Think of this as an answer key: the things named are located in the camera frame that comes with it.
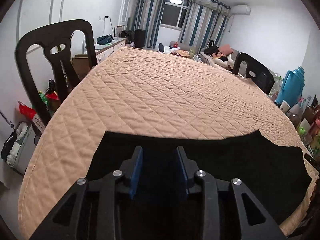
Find black pants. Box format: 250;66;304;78
86;131;311;239

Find grey bin with cloths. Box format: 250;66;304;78
1;122;35;176

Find red gift bag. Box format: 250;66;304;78
18;101;46;133

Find beige quilted bed cover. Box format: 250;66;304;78
18;47;303;239

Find dark plastic chair right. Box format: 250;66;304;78
232;53;275;94

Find blue thermos jug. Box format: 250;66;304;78
275;67;305;107

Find white low cabinet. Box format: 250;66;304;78
72;37;126;80

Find dark blue bag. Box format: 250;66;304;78
97;35;114;45

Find striped grey blue curtains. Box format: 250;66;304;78
130;0;231;51

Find white air conditioner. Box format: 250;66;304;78
231;5;251;16

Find window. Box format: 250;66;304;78
161;0;189;29

